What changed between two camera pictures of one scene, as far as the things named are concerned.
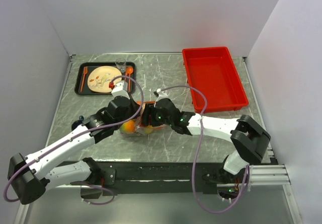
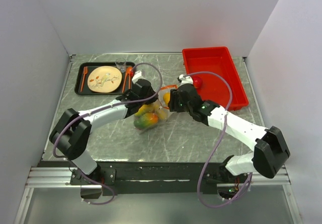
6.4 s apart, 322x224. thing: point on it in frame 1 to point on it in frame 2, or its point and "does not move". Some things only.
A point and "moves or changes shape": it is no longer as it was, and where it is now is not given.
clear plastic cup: x=121 y=63 does not move
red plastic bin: x=213 y=71 does not move
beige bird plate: x=99 y=77 does not move
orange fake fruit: x=128 y=127 moves or changes shape
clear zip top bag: x=136 y=128 moves or changes shape
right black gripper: x=150 y=110 to x=173 y=103
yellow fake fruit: x=149 y=129 moves or changes shape
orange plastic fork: x=85 y=70 does not move
